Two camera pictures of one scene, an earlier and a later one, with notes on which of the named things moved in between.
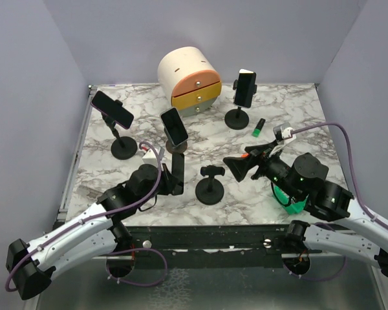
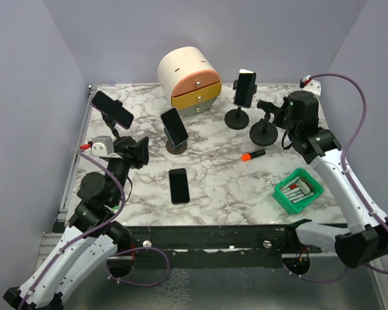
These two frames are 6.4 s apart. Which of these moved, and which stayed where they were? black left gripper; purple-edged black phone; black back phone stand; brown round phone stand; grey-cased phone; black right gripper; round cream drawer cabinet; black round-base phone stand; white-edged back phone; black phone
Moved: black left gripper; black phone; black right gripper; black round-base phone stand
Stayed: round cream drawer cabinet; white-edged back phone; brown round phone stand; grey-cased phone; black back phone stand; purple-edged black phone
